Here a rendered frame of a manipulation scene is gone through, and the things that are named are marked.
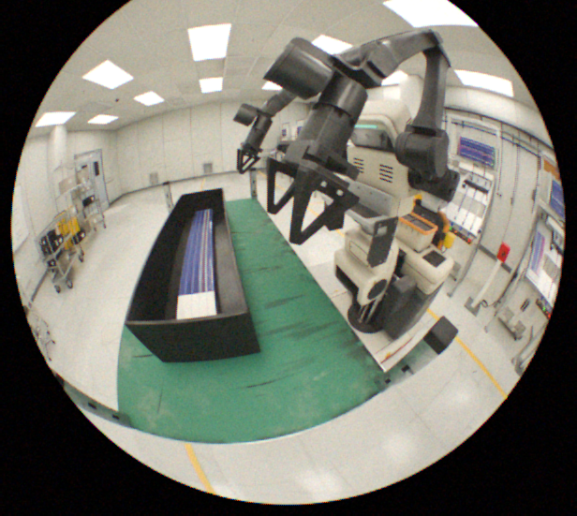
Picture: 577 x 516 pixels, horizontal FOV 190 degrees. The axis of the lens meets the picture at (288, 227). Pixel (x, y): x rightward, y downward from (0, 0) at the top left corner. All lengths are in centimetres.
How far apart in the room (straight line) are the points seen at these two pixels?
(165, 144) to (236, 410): 783
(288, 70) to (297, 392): 38
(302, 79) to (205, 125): 742
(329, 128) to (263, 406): 35
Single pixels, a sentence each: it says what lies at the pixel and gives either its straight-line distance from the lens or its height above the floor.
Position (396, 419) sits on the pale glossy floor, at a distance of 140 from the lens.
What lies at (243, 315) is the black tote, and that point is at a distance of 21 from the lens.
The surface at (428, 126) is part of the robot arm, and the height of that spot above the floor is 129.
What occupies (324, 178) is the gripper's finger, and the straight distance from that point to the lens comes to 16.
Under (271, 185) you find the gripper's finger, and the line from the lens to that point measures 26.
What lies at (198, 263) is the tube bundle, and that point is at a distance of 41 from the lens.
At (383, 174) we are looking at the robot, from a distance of 58.
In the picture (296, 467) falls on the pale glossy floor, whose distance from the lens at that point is 128.
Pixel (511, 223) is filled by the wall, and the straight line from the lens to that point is 388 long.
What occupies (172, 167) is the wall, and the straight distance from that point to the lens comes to 781.
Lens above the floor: 123
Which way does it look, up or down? 27 degrees down
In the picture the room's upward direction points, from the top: straight up
